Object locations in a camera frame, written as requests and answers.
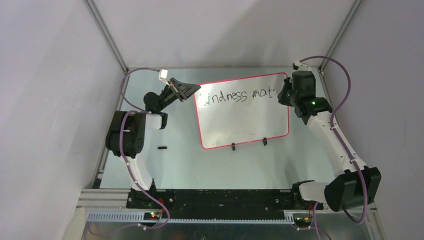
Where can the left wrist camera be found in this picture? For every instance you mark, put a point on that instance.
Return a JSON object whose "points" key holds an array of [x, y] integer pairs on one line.
{"points": [[163, 75]]}

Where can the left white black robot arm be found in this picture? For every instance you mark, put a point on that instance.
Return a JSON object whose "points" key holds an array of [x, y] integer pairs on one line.
{"points": [[125, 137]]}

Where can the circuit board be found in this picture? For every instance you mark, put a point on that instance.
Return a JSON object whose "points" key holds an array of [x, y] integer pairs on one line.
{"points": [[152, 216], [304, 222]]}

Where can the wire whiteboard stand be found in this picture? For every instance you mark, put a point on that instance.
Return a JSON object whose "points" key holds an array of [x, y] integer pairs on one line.
{"points": [[248, 144]]}

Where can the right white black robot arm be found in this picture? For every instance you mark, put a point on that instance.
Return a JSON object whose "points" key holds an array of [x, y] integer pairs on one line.
{"points": [[355, 184]]}

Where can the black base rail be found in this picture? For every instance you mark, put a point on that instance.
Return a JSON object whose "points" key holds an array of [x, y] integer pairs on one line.
{"points": [[218, 204]]}

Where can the aluminium frame profile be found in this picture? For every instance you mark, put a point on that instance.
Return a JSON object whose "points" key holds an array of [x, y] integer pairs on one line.
{"points": [[103, 199]]}

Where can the pink framed whiteboard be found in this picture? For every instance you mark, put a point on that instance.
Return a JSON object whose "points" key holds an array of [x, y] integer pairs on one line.
{"points": [[241, 110]]}

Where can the white object at corner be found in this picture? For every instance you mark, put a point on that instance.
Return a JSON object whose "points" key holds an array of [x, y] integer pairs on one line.
{"points": [[76, 226]]}

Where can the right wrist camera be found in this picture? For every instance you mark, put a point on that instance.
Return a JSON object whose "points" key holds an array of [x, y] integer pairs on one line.
{"points": [[300, 68]]}

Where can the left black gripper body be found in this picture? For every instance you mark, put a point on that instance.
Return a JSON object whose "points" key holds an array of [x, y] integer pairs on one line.
{"points": [[167, 96]]}

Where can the right circuit board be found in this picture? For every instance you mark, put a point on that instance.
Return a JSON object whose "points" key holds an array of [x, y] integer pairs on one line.
{"points": [[304, 222]]}

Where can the left circuit board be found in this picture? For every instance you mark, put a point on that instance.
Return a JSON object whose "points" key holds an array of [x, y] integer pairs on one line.
{"points": [[152, 216]]}

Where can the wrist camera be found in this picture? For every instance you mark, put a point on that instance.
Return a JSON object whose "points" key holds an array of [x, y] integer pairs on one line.
{"points": [[163, 75], [300, 68]]}

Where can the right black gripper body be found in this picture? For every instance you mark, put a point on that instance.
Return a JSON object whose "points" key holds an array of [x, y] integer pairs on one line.
{"points": [[288, 97]]}

